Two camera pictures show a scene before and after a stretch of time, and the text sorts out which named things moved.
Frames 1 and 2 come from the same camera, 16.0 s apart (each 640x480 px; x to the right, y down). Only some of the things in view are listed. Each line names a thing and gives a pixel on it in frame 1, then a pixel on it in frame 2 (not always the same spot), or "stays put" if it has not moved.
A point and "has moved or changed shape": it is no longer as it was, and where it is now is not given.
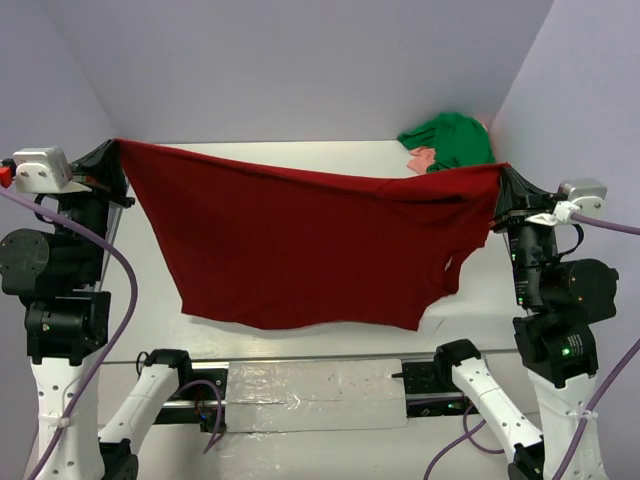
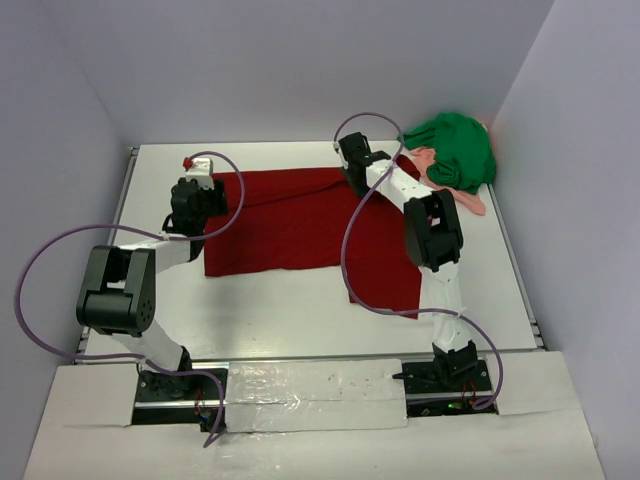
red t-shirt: [262, 246] has moved or changed shape
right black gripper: [518, 199] -> [359, 191]
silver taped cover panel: [319, 394] stays put
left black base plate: [198, 385] stays put
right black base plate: [428, 394] stays put
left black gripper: [102, 168] -> [217, 197]
